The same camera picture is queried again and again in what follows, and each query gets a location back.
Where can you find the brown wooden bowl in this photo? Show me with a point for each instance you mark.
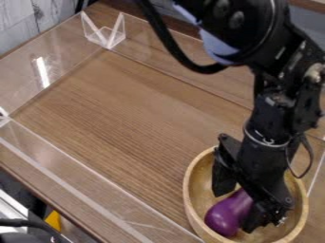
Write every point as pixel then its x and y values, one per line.
pixel 200 199

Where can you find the purple toy eggplant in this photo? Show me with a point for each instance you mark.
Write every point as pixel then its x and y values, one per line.
pixel 226 214

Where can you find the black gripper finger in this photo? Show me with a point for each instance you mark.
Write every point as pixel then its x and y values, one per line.
pixel 261 215
pixel 224 175

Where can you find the clear acrylic corner bracket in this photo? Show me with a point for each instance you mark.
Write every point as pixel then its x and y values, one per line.
pixel 106 37

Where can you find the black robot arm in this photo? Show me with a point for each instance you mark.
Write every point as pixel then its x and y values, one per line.
pixel 250 32

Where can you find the yellow black device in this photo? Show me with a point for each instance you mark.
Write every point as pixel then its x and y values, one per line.
pixel 51 218

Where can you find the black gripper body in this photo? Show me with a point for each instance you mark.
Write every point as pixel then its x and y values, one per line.
pixel 260 167

